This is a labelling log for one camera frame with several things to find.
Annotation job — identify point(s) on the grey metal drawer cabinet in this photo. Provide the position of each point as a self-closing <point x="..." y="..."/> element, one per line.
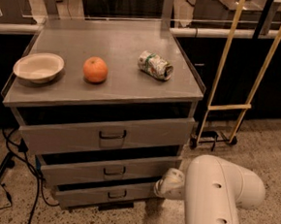
<point x="126" y="94"/>

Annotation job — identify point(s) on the white bowl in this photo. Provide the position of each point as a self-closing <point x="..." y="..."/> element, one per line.
<point x="39" y="67"/>

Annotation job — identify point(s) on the grey drawer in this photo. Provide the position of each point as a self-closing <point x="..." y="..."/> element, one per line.
<point x="100" y="193"/>
<point x="65" y="174"/>
<point x="80" y="137"/>

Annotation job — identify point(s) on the grey middle drawer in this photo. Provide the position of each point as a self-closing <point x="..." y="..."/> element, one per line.
<point x="65" y="174"/>

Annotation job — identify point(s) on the grey bottom drawer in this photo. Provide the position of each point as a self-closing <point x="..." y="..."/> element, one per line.
<point x="100" y="193"/>

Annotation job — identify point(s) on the person in dark clothes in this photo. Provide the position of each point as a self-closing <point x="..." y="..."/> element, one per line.
<point x="123" y="8"/>

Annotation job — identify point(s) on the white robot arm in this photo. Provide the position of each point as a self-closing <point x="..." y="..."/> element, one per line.
<point x="212" y="189"/>

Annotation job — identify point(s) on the yellow hand truck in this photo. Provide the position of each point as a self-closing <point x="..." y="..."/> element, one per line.
<point x="233" y="80"/>

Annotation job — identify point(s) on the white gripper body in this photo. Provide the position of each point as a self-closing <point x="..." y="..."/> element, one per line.
<point x="170" y="186"/>

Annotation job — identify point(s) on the grey top drawer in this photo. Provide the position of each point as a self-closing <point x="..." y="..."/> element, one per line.
<point x="80" y="137"/>

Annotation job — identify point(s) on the orange fruit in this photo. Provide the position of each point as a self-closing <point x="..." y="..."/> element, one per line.
<point x="95" y="69"/>

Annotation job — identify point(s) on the white horizontal rail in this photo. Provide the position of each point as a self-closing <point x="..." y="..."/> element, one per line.
<point x="24" y="29"/>

